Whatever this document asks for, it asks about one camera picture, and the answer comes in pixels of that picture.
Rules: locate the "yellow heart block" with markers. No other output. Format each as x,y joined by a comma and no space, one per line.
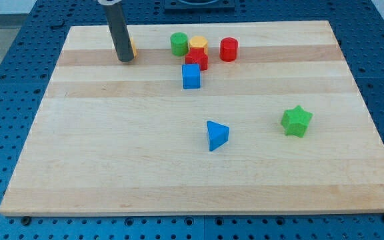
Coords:
134,50

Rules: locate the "blue triangle block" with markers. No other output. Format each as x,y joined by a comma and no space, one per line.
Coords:
218,134

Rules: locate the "blue cube block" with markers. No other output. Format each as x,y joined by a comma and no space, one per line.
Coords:
191,76

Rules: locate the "light wooden board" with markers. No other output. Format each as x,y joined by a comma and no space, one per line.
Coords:
125,139

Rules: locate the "red star block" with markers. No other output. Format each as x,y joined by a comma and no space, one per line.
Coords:
197,56

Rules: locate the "yellow cylinder block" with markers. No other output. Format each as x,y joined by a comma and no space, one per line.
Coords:
199,42

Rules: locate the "red cylinder block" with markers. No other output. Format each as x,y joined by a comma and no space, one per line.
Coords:
228,49

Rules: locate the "green cylinder block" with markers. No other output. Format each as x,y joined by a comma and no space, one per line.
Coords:
179,44

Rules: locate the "green star block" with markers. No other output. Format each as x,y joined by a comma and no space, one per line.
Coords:
296,121

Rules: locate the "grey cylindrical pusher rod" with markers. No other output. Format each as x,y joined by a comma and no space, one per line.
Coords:
119,31

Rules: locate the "white rod collar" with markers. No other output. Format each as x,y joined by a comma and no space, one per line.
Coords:
108,2

